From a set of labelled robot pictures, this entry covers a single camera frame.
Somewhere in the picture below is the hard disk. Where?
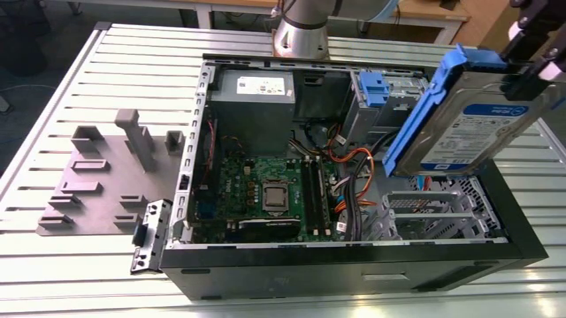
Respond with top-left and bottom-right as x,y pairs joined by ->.
382,42 -> 561,179

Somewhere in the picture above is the grey parts rack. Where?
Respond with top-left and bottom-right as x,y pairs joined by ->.
35,109 -> 186,238

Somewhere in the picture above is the grey power supply unit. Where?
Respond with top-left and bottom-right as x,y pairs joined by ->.
206,69 -> 298,158

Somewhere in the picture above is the black PC case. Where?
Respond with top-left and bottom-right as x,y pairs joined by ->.
157,52 -> 549,301

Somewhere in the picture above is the orange wire bundle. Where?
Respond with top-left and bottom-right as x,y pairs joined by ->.
326,147 -> 378,213

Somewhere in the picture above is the wooden cabinet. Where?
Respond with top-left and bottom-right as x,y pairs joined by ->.
480,0 -> 566,90

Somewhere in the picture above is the metal drive cage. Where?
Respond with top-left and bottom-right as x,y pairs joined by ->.
342,69 -> 444,148

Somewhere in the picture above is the black plastic shroud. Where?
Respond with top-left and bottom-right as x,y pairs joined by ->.
294,71 -> 350,122

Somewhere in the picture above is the metal slot retainer bracket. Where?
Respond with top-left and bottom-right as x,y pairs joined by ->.
129,198 -> 175,276

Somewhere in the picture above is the blue drive latch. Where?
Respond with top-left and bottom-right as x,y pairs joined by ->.
358,71 -> 394,109

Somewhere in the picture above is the thick black cable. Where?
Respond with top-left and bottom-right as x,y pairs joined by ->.
344,129 -> 402,241

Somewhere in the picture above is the black graphics card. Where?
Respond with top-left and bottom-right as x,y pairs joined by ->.
225,217 -> 305,244

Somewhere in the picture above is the green motherboard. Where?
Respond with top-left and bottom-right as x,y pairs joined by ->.
187,155 -> 353,244

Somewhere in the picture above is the silver CPU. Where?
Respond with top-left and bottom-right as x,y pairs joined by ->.
263,185 -> 289,211

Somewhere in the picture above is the metal disk bay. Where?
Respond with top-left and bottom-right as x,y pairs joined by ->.
362,190 -> 509,242

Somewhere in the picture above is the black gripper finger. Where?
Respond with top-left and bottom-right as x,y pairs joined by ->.
501,20 -> 544,64
501,42 -> 566,103

